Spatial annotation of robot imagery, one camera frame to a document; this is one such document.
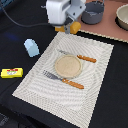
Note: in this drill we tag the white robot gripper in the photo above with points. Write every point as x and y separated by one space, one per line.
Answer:
59 11

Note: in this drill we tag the yellow butter box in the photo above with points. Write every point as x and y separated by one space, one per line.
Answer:
11 73

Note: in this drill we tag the orange bread loaf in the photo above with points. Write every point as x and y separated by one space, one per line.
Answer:
74 28

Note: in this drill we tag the pink serving tray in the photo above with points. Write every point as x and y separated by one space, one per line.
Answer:
107 27

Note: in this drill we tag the grey cooking pot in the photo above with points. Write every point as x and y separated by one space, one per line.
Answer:
93 13

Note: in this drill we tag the beige round plate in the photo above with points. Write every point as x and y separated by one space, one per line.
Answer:
68 66

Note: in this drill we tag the beige bowl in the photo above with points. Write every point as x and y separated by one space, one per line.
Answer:
122 15

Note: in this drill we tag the white woven placemat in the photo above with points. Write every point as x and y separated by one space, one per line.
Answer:
62 100

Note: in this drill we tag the knife with orange handle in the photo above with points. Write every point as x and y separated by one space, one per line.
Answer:
79 56

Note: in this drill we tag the fork with orange handle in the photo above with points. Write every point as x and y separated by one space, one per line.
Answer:
66 81

